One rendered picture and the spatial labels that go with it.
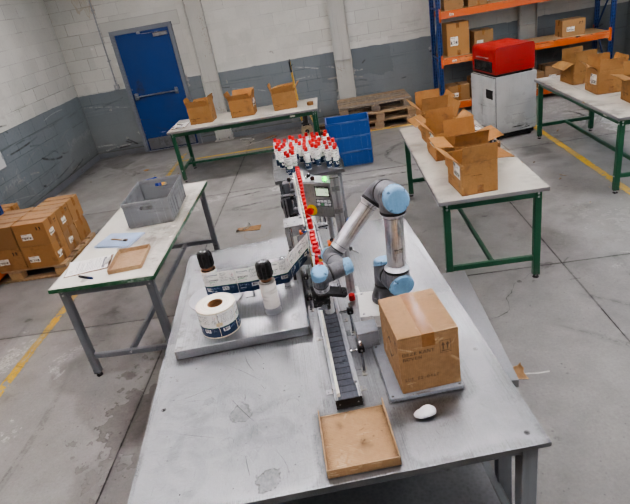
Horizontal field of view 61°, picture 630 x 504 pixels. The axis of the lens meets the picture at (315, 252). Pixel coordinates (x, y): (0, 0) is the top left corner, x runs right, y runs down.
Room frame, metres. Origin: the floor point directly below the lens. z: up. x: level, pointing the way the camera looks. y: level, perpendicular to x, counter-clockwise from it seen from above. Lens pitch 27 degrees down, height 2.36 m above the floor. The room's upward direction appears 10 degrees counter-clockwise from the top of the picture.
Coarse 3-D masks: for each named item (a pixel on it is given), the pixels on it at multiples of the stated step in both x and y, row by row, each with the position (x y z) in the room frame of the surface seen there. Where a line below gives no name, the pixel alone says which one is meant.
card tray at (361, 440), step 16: (336, 416) 1.59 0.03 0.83; (352, 416) 1.57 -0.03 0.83; (368, 416) 1.56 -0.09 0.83; (384, 416) 1.54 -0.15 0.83; (336, 432) 1.51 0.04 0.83; (352, 432) 1.49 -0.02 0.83; (368, 432) 1.48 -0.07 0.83; (384, 432) 1.46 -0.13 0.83; (336, 448) 1.43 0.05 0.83; (352, 448) 1.41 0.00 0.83; (368, 448) 1.40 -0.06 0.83; (384, 448) 1.39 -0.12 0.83; (336, 464) 1.36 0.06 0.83; (352, 464) 1.34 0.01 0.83; (368, 464) 1.31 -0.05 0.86; (384, 464) 1.31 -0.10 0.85; (400, 464) 1.31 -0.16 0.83
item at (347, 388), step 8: (328, 320) 2.19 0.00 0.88; (336, 320) 2.18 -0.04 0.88; (328, 328) 2.12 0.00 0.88; (336, 328) 2.11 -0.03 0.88; (328, 336) 2.06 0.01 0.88; (336, 336) 2.05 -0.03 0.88; (336, 344) 1.99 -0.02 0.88; (336, 352) 1.93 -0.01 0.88; (344, 352) 1.92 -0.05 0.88; (336, 360) 1.87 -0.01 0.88; (344, 360) 1.86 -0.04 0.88; (336, 368) 1.82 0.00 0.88; (344, 368) 1.81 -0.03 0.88; (336, 376) 1.77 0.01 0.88; (344, 376) 1.76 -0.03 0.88; (344, 384) 1.71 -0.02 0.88; (352, 384) 1.70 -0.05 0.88; (344, 392) 1.66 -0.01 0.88; (352, 392) 1.65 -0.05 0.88
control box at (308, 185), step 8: (320, 176) 2.60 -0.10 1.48; (304, 184) 2.56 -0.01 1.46; (312, 184) 2.53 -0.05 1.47; (320, 184) 2.51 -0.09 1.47; (328, 184) 2.48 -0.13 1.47; (304, 192) 2.56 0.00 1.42; (312, 192) 2.54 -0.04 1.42; (312, 200) 2.54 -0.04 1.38; (320, 208) 2.52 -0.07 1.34; (328, 208) 2.49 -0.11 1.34; (344, 208) 2.56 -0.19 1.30; (320, 216) 2.53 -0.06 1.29; (328, 216) 2.50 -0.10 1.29
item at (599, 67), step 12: (588, 60) 5.99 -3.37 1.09; (600, 60) 5.65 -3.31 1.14; (612, 60) 5.62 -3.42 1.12; (624, 60) 5.61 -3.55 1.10; (588, 72) 5.90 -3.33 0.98; (600, 72) 5.65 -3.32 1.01; (612, 72) 5.63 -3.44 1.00; (588, 84) 5.88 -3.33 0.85; (600, 84) 5.64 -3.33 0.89; (612, 84) 5.63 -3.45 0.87
